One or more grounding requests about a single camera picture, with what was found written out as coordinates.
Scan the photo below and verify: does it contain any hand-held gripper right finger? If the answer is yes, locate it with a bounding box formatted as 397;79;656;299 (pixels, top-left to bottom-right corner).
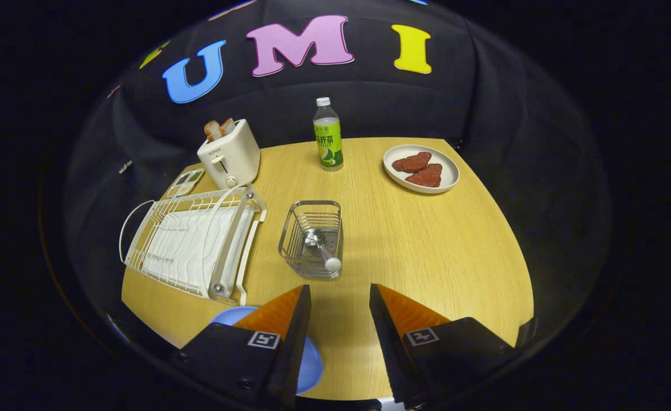
368;283;516;409

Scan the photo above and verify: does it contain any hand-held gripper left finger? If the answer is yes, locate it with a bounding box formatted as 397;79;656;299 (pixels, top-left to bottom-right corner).
179;284;313;409

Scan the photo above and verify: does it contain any blue plate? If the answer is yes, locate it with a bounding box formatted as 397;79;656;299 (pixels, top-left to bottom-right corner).
212;306;324;395

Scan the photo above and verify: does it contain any metal wire basket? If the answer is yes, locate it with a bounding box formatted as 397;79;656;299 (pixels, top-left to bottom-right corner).
278;200;345;280

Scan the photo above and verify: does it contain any silver metal spoon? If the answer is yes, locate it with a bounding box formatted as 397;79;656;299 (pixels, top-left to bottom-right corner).
304;228;343;273

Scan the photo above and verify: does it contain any white wire dish rack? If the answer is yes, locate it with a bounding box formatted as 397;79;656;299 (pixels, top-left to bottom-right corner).
119;184;268;307

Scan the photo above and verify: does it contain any white plate with meat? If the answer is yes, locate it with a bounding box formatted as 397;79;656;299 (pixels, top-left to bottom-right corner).
382;144;461;195

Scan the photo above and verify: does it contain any red meat slice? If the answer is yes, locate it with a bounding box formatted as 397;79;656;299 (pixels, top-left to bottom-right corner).
391;151;432;174
405;163;444;188

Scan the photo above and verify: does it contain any white divided snack tray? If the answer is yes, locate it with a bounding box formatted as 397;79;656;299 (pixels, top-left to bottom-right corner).
165;168;205;199

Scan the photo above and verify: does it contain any white toaster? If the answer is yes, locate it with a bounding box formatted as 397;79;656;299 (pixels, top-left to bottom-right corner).
197;119;261;190

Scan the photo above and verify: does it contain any green label drink bottle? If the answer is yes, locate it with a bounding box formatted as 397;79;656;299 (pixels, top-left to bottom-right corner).
313;97;345;172

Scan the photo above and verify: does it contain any black backdrop cloth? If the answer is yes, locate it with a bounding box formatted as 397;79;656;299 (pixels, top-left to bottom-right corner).
64;0;616;343

